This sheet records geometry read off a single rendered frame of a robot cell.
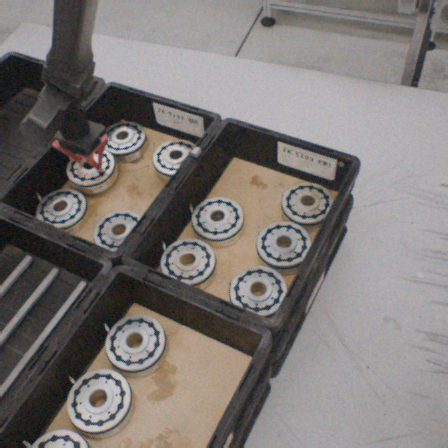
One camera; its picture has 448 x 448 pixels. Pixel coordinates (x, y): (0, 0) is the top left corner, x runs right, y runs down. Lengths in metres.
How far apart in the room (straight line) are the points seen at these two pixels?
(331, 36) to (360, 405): 2.26
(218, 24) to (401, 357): 2.36
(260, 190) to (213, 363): 0.39
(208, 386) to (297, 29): 2.39
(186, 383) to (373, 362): 0.37
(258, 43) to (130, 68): 1.36
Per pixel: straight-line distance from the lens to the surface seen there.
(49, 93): 1.02
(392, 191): 1.34
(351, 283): 1.18
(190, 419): 0.92
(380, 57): 2.91
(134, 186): 1.19
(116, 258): 0.96
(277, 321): 0.86
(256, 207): 1.11
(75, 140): 1.10
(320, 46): 2.95
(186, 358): 0.96
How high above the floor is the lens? 1.70
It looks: 53 degrees down
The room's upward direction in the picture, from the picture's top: 7 degrees counter-clockwise
